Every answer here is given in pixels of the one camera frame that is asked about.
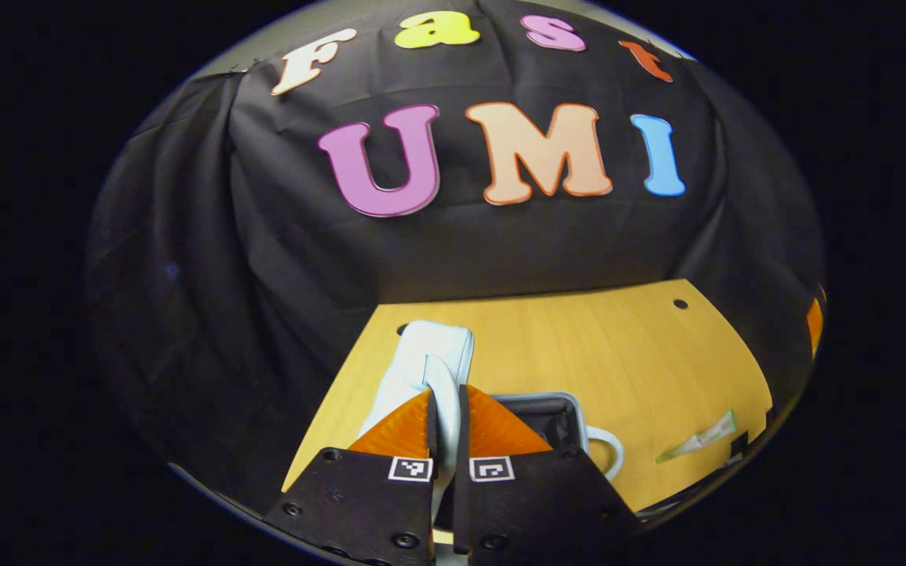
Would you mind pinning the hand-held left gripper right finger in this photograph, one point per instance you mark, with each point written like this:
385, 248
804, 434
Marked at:
532, 511

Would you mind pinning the black backdrop cloth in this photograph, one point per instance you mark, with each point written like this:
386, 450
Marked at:
500, 251

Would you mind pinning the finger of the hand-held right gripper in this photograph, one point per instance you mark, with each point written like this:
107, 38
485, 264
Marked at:
815, 322

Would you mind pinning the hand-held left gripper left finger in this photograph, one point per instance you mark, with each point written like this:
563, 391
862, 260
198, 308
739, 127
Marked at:
359, 503

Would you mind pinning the white green skincare tube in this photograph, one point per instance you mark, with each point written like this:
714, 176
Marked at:
697, 442

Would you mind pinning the light blue suitcase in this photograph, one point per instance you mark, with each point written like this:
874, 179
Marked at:
429, 346

